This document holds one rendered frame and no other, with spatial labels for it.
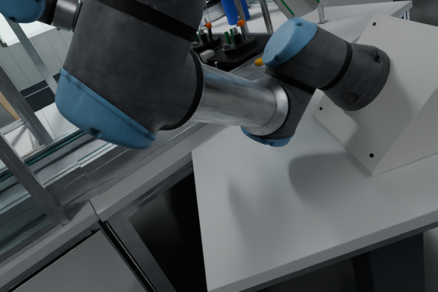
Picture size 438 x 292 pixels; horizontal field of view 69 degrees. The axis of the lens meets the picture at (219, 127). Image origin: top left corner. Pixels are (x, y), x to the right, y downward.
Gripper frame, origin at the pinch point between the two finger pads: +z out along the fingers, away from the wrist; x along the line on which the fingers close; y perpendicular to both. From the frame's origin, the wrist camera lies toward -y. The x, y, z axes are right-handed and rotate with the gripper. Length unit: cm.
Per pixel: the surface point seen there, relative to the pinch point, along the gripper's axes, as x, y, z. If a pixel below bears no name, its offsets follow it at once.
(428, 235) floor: 29, -26, 132
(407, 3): -47, 34, 101
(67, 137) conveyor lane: 47, 20, -12
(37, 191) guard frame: 39.5, -13.6, -18.5
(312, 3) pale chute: -28, 38, 61
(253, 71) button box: -1.6, 7.8, 32.8
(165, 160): 28.9, -6.2, 12.0
